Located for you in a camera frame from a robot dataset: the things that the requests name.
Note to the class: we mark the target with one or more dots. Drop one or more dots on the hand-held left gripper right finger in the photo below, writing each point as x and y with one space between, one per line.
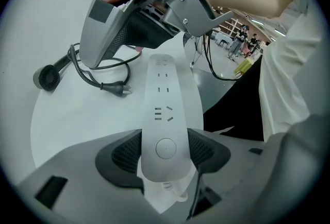
245 179

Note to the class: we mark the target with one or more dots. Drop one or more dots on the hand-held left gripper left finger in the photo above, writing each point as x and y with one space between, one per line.
77 166

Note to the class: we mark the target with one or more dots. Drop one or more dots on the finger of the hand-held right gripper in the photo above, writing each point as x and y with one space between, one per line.
95 42

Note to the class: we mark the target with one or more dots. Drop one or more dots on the black round plug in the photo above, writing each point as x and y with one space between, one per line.
116 88

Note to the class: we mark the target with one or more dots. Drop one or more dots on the white power strip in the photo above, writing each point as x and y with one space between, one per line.
165 130

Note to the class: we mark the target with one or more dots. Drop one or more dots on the person's black trousers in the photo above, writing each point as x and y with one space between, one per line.
239 109

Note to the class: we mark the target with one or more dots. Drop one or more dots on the yellow-green chair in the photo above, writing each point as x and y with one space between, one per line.
243 67

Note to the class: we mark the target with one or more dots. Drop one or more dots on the person in white shirt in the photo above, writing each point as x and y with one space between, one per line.
283 76

